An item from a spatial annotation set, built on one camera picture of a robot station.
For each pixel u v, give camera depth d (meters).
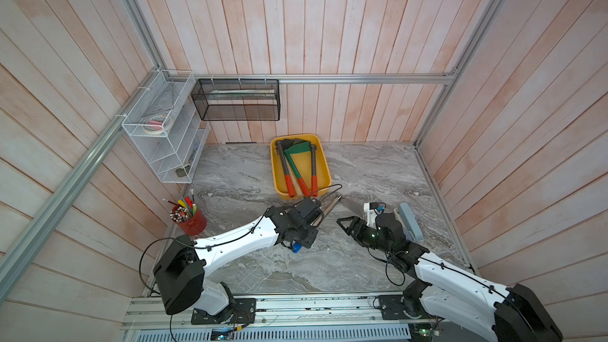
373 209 0.77
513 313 0.41
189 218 0.83
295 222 0.60
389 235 0.63
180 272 0.40
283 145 1.13
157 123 0.74
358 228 0.73
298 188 0.93
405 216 0.90
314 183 0.97
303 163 1.12
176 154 0.78
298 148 1.14
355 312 0.73
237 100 1.06
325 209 0.91
